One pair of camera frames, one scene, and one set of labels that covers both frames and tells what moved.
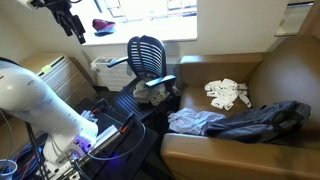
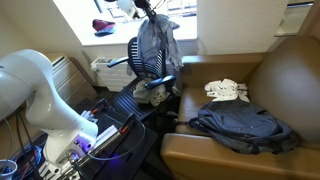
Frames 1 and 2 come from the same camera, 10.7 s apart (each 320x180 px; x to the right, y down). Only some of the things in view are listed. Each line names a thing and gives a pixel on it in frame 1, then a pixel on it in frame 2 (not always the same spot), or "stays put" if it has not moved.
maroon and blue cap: (103, 27) stays put
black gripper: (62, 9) -> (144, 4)
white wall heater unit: (114, 78) stays put
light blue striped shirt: (191, 121) -> (154, 33)
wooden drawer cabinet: (63, 75) stays put
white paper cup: (7, 169) stays put
